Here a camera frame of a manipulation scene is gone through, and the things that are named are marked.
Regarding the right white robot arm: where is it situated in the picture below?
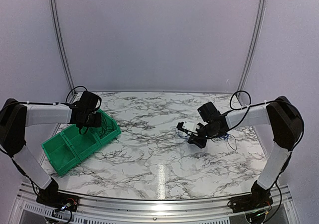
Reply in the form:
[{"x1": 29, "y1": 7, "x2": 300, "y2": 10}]
[{"x1": 176, "y1": 96, "x2": 305, "y2": 208}]

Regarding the front aluminium rail base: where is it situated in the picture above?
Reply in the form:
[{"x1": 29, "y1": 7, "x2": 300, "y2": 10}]
[{"x1": 8, "y1": 183, "x2": 300, "y2": 224}]

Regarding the tangled blue cable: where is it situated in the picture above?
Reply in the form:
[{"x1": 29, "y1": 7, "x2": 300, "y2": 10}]
[{"x1": 175, "y1": 128, "x2": 237, "y2": 151}]

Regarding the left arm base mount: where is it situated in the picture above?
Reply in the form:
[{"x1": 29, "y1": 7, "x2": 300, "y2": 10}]
[{"x1": 36, "y1": 192, "x2": 79, "y2": 212}]

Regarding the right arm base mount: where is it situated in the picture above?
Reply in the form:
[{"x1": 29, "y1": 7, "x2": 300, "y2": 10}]
[{"x1": 227, "y1": 194, "x2": 273, "y2": 213}]

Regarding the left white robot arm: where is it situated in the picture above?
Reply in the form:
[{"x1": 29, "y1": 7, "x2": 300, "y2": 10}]
[{"x1": 0, "y1": 91, "x2": 102, "y2": 207}]

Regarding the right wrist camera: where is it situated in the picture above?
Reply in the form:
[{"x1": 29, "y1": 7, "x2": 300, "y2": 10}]
[{"x1": 176, "y1": 121, "x2": 200, "y2": 134}]

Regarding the right aluminium frame post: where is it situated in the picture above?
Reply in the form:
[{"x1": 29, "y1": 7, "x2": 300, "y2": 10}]
[{"x1": 237, "y1": 0, "x2": 267, "y2": 91}]

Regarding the back aluminium frame rail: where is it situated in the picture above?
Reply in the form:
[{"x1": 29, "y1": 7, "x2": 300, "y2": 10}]
[{"x1": 88, "y1": 89, "x2": 234, "y2": 95}]

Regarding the green three-compartment plastic bin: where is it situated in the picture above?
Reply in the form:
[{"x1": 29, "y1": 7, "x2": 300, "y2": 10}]
[{"x1": 41, "y1": 110, "x2": 121, "y2": 176}]

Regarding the left aluminium frame post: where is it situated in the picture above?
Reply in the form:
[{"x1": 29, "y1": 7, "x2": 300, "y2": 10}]
[{"x1": 49, "y1": 0, "x2": 76, "y2": 95}]

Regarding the aluminium frame post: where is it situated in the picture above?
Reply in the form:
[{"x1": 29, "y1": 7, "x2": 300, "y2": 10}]
[
  {"x1": 49, "y1": 0, "x2": 76, "y2": 95},
  {"x1": 237, "y1": 0, "x2": 267, "y2": 91}
]

